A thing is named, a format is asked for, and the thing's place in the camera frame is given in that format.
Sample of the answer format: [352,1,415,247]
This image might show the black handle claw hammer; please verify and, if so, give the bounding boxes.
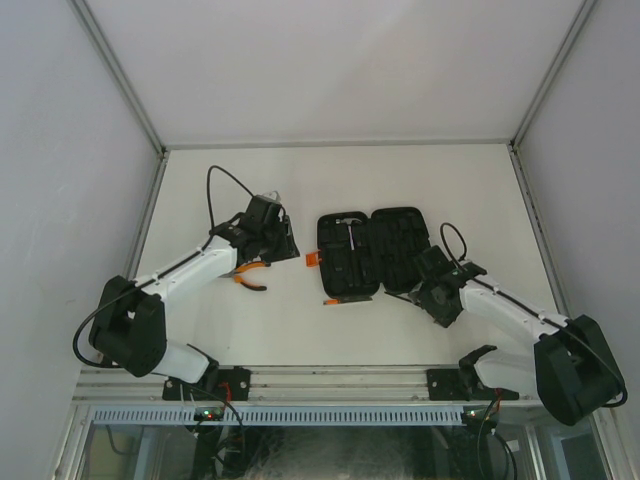
[335,217,363,251]

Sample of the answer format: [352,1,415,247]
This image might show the black plastic tool case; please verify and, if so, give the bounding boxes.
[305,207,430,299]

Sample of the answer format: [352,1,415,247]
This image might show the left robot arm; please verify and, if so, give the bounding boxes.
[88,192,299,400]

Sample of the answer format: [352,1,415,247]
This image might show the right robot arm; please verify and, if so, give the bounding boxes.
[409,246,628,426]

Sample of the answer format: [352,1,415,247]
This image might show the orange handle needle-nose pliers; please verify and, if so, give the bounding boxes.
[231,261,271,292]

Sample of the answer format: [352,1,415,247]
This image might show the orange handle screwdriver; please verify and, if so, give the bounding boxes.
[384,291,415,305]

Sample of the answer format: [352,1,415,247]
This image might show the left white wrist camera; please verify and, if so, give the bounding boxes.
[262,190,281,203]

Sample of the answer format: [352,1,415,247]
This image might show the left camera black cable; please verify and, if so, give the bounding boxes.
[206,165,256,236]

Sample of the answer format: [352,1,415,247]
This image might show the camera black cable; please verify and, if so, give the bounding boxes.
[206,165,256,236]
[439,222,629,409]

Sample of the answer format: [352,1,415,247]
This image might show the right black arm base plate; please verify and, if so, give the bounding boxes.
[426,345,520,401]

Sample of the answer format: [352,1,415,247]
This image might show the aluminium front rail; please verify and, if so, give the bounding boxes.
[72,363,617,405]

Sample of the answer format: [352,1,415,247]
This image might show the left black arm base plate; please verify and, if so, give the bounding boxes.
[162,366,252,402]

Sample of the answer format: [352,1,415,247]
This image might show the right camera black cable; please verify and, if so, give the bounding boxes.
[439,222,629,409]

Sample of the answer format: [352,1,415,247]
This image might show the blue slotted cable duct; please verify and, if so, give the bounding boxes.
[91,405,464,427]

